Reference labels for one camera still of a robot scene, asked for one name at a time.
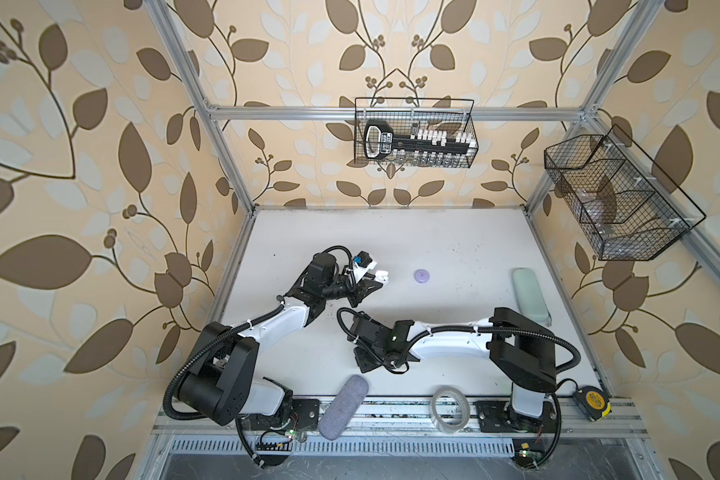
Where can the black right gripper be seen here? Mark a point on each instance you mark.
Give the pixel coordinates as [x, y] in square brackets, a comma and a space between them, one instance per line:
[361, 363]

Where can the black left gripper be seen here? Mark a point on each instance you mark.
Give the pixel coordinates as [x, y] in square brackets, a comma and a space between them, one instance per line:
[361, 289]

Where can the white round earbud case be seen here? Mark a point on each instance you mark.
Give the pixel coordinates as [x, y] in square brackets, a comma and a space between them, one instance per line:
[382, 276]

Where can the purple earbud charging case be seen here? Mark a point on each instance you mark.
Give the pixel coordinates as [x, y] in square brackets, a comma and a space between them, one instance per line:
[421, 276]

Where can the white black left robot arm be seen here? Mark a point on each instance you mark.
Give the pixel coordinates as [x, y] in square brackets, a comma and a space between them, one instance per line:
[219, 382]

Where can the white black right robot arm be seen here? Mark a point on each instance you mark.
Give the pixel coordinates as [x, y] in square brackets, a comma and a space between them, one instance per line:
[530, 355]

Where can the grey fabric glasses case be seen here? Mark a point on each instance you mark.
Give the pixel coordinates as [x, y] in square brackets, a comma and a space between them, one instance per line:
[343, 407]

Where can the green glasses case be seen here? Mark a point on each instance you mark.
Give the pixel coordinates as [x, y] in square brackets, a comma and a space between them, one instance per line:
[529, 296]

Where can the clear tape roll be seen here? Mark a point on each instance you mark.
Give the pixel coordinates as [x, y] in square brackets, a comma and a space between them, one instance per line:
[449, 410]

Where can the black tool with white sockets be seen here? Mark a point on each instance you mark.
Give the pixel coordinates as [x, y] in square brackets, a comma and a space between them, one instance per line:
[379, 141]

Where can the yellow black tape measure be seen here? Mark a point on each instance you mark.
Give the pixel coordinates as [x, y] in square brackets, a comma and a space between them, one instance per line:
[593, 402]

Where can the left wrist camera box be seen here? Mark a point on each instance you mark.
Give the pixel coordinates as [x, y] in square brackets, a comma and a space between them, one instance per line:
[363, 260]

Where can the black wire basket back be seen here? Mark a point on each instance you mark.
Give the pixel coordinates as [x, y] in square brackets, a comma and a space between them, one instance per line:
[446, 113]

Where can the black wire basket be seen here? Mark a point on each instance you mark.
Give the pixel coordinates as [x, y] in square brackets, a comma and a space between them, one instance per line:
[628, 206]
[446, 113]

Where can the black wire basket right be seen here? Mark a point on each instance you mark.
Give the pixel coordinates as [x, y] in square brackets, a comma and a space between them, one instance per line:
[628, 206]

